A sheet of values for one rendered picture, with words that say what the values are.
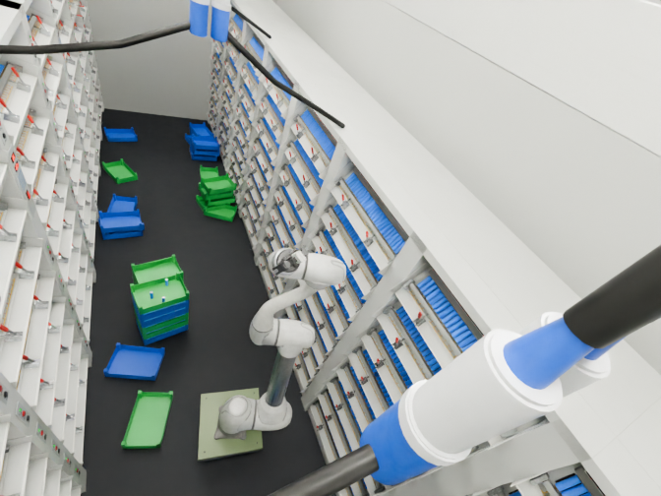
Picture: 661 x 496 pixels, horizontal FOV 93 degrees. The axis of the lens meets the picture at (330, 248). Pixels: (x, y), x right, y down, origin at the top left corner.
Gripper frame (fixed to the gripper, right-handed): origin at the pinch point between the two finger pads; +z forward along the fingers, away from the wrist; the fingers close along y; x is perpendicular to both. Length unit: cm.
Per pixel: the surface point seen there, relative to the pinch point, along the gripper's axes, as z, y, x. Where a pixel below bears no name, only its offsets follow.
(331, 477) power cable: 51, -19, 16
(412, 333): -38, 27, 56
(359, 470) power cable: 52, -17, 18
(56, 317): -101, -94, -40
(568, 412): 17, 31, 74
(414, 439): 58, -12, 15
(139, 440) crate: -137, -117, 39
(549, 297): -10, 70, 69
